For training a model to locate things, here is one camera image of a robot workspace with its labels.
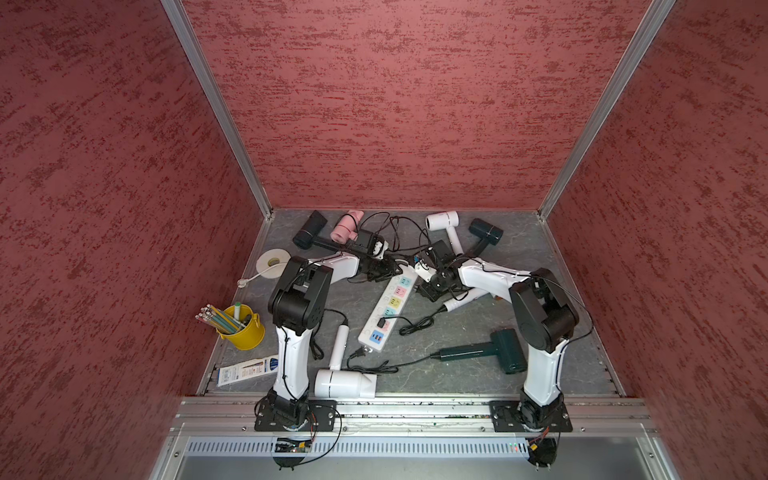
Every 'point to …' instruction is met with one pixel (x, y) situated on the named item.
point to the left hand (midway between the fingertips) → (399, 276)
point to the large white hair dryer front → (339, 383)
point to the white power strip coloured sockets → (391, 308)
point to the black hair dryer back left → (308, 234)
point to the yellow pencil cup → (241, 327)
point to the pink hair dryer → (347, 228)
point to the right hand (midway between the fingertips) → (426, 294)
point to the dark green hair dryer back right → (488, 233)
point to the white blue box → (250, 369)
